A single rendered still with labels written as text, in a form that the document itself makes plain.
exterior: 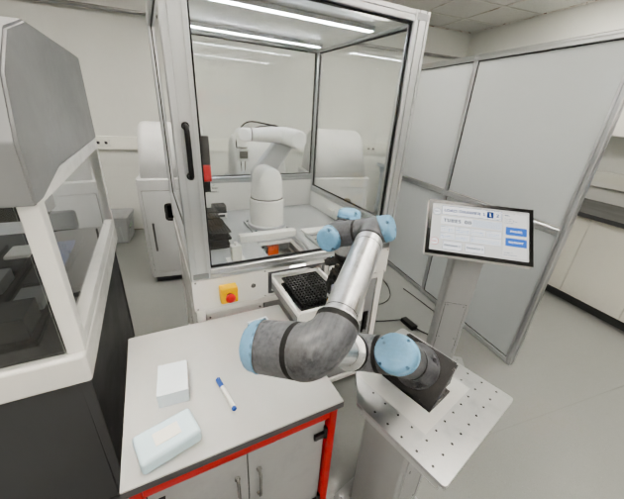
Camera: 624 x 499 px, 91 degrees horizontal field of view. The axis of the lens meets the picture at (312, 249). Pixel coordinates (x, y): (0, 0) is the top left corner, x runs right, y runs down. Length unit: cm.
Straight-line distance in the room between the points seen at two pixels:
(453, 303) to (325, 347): 148
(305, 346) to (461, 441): 66
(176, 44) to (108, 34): 343
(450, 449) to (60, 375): 114
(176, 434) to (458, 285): 155
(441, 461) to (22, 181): 124
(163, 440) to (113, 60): 410
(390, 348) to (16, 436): 122
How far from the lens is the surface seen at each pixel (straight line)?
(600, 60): 239
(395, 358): 95
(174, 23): 118
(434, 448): 108
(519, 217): 192
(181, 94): 116
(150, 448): 100
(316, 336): 59
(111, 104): 456
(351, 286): 67
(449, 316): 205
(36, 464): 160
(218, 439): 103
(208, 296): 137
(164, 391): 110
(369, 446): 142
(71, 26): 466
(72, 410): 142
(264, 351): 64
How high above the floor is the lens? 160
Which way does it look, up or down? 24 degrees down
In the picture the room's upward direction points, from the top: 4 degrees clockwise
